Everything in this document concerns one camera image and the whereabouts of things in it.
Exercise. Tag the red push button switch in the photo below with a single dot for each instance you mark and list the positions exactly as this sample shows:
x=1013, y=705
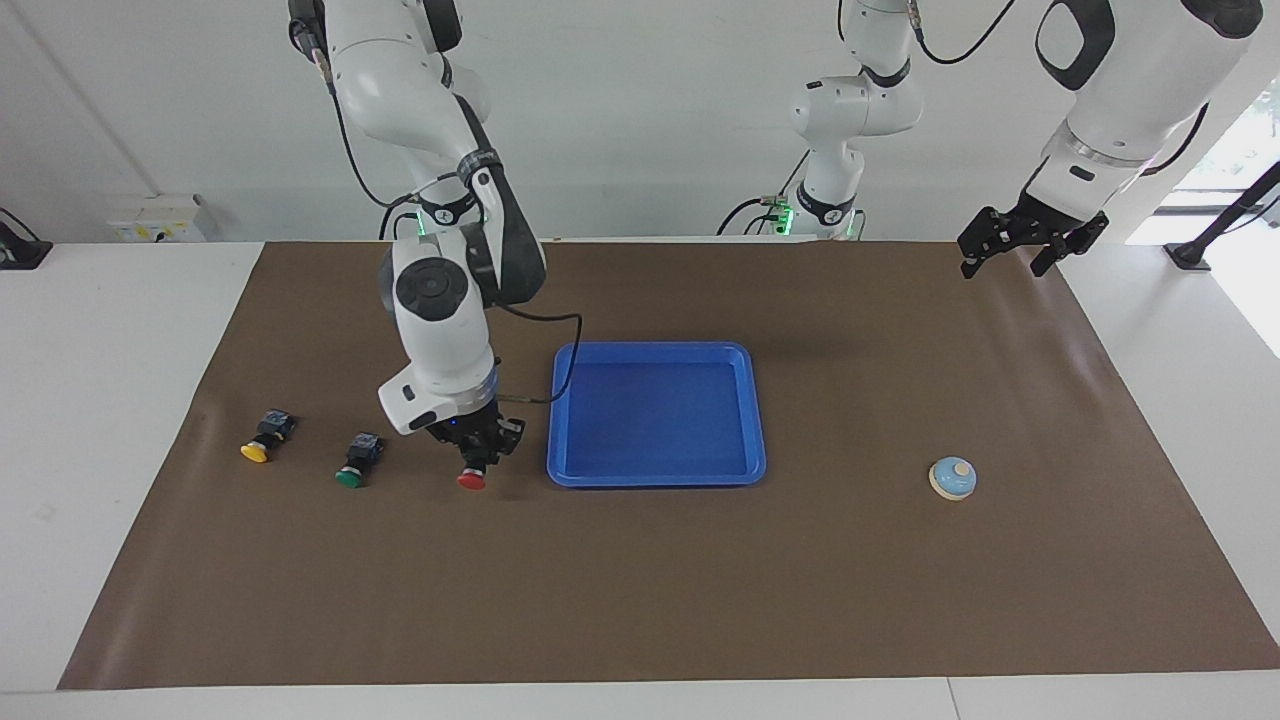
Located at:
x=471, y=481

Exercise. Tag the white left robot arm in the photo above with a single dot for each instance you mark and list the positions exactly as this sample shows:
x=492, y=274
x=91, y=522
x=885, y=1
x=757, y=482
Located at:
x=1130, y=80

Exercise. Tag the black tripod stand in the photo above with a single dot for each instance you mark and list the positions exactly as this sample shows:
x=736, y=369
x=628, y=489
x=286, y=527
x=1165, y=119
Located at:
x=1187, y=257

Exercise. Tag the white power strip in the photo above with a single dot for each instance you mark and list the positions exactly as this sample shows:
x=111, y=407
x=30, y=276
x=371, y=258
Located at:
x=150, y=222

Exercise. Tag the black stand foot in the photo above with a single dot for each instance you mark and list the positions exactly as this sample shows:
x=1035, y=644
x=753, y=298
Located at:
x=20, y=252

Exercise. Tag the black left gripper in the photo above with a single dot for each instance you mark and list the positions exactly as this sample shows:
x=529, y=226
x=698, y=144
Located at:
x=1030, y=227

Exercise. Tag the green push button switch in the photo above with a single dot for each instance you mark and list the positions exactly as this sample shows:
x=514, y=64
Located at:
x=355, y=470

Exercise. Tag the yellow push button switch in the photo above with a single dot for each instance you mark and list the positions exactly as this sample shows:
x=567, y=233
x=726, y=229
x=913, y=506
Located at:
x=262, y=444

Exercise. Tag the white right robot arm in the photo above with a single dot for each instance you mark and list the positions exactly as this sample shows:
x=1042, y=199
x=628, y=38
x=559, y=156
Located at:
x=440, y=340

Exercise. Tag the brown paper mat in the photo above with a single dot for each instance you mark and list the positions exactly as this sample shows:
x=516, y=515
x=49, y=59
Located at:
x=650, y=580

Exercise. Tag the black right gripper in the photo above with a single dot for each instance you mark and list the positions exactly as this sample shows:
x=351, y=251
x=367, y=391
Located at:
x=480, y=428

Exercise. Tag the light blue desk bell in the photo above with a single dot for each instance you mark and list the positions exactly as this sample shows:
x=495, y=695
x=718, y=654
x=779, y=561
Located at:
x=952, y=480

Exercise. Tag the blue plastic tray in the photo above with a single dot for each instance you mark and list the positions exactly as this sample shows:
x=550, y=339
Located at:
x=655, y=420

